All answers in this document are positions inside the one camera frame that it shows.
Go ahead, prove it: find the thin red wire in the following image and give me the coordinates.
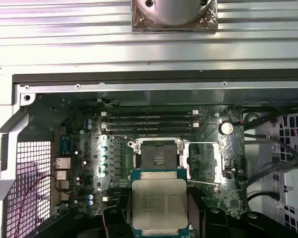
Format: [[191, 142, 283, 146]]
[[16, 174, 56, 238]]

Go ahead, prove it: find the thick black cable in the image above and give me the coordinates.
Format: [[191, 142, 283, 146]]
[[247, 192, 280, 202]]

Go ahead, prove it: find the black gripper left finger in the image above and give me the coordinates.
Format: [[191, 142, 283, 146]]
[[31, 189, 133, 238]]

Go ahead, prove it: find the silver network port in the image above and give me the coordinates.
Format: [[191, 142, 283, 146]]
[[55, 157, 72, 170]]

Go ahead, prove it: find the black RAM slot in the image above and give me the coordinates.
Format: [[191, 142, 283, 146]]
[[101, 117, 200, 122], [101, 122, 200, 128], [101, 111, 200, 117], [101, 127, 200, 134]]

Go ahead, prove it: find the metal socket cover frame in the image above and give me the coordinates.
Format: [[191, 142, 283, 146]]
[[183, 141, 221, 186]]

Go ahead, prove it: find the grey flat cable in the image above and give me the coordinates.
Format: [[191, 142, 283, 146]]
[[245, 158, 298, 189]]

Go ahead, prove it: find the blue rear port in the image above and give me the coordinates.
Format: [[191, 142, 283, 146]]
[[60, 135, 72, 153]]

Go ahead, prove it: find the CPU socket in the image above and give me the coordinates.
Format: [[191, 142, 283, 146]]
[[127, 137, 191, 174]]

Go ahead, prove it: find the green motherboard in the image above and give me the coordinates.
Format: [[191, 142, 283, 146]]
[[49, 99, 246, 224]]

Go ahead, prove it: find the grey metal PC case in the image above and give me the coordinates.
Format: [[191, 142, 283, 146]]
[[0, 65, 298, 238]]

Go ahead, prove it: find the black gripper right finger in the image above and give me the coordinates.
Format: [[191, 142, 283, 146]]
[[188, 187, 298, 238]]

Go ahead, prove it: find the thin metal locking lever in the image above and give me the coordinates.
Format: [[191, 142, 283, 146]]
[[188, 179, 221, 186]]

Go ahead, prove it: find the silver-topped CPU chip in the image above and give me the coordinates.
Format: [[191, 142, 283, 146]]
[[130, 170, 190, 238]]

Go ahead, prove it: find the round silver coin battery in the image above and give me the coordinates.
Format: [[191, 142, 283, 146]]
[[218, 119, 234, 136]]

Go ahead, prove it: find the white perforated drive cage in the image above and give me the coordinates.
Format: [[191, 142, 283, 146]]
[[275, 109, 298, 238]]

